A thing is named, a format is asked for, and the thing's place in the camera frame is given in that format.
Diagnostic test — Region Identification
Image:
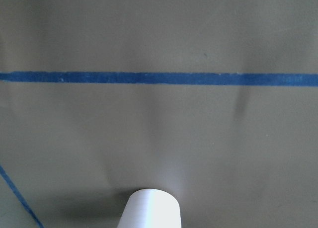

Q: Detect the pink cup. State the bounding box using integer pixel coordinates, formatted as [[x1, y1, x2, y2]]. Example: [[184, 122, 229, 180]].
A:
[[118, 189, 182, 228]]

